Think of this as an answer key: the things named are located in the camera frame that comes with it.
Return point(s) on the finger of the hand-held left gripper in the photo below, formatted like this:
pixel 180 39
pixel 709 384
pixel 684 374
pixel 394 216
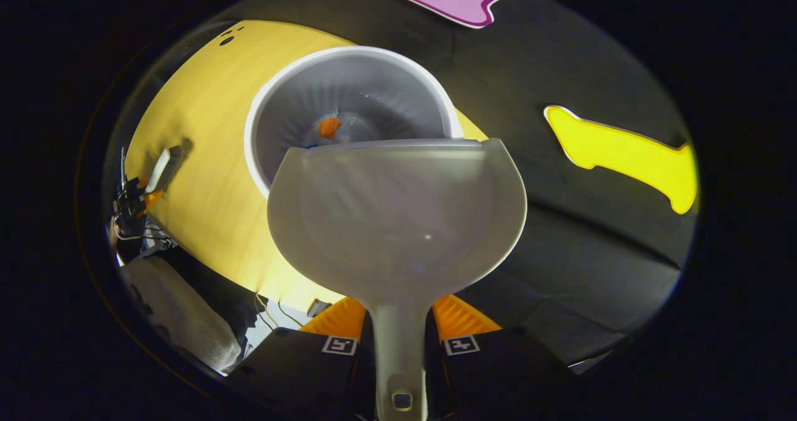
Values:
pixel 152 198

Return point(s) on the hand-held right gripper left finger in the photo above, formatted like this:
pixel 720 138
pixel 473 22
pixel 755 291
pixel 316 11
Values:
pixel 299 365

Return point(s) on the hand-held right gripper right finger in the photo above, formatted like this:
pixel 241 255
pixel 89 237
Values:
pixel 498 371

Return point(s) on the small grey broom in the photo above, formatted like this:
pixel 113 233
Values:
pixel 159 169

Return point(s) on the grey plastic dustpan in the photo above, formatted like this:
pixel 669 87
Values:
pixel 398 222

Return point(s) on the orange paper scrap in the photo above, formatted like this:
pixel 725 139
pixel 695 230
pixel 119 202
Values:
pixel 329 127

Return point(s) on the white ribbed garbage bin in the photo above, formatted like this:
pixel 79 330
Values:
pixel 373 91

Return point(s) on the black backdrop cloth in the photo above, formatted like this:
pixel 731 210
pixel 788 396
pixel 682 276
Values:
pixel 560 253

